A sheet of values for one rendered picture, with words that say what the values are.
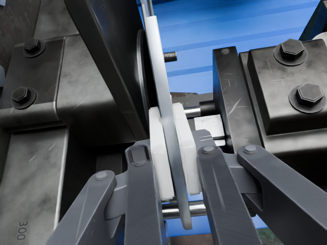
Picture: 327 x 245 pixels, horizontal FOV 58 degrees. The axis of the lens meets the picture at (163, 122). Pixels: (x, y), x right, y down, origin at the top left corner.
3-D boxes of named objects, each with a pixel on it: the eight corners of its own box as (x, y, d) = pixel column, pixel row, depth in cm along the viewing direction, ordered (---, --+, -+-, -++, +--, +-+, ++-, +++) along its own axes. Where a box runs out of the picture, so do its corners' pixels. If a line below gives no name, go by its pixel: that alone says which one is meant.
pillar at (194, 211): (145, 219, 42) (245, 209, 41) (145, 204, 43) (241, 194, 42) (148, 222, 44) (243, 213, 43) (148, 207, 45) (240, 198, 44)
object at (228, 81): (216, 190, 30) (272, 184, 30) (193, 47, 40) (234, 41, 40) (216, 222, 44) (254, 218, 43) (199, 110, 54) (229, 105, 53)
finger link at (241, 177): (202, 174, 13) (268, 163, 13) (188, 131, 18) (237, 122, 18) (206, 202, 14) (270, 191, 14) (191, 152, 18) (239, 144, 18)
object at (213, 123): (197, 146, 38) (226, 142, 38) (193, 114, 41) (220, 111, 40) (198, 155, 41) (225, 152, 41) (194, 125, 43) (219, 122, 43)
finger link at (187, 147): (180, 146, 14) (195, 143, 14) (171, 103, 21) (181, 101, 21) (188, 197, 15) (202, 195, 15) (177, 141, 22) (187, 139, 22)
